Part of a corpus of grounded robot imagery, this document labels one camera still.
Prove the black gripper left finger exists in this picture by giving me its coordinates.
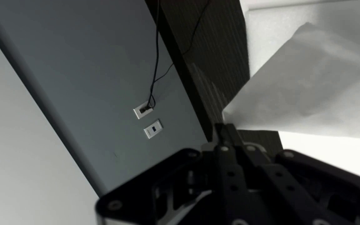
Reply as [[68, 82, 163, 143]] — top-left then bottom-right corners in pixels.
[[96, 123, 248, 225]]

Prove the black wall power cable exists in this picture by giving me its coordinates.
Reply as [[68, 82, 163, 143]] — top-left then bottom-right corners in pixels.
[[148, 0, 213, 110]]

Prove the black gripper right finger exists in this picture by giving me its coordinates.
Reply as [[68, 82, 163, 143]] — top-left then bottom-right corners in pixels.
[[229, 123, 360, 225]]

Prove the white wall outlet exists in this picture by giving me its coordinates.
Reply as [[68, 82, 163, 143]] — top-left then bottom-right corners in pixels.
[[133, 100, 155, 122], [143, 119, 165, 140]]

